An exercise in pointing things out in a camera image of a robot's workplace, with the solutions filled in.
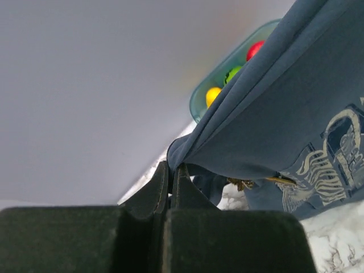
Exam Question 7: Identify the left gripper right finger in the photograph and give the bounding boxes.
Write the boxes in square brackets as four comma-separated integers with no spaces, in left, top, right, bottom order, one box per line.
[170,164,219,210]

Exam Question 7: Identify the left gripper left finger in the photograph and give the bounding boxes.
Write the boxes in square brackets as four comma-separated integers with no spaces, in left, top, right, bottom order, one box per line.
[119,161,169,219]

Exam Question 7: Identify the blue printed tank top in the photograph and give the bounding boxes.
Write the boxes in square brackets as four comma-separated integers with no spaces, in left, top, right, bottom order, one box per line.
[167,1,363,220]

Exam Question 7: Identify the yellow round badge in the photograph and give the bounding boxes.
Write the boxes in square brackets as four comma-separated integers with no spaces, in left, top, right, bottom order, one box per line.
[266,177,296,185]

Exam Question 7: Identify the yellow lemon left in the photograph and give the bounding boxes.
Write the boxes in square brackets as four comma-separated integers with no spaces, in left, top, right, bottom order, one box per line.
[205,86,222,108]

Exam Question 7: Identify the green lime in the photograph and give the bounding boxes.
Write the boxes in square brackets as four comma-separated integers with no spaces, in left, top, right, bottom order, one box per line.
[223,65,242,86]

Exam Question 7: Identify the teal plastic fruit container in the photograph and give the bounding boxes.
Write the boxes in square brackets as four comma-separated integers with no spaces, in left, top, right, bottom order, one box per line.
[189,19,280,123]

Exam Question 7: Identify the red apple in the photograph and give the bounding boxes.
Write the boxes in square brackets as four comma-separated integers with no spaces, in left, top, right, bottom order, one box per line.
[246,40,265,61]

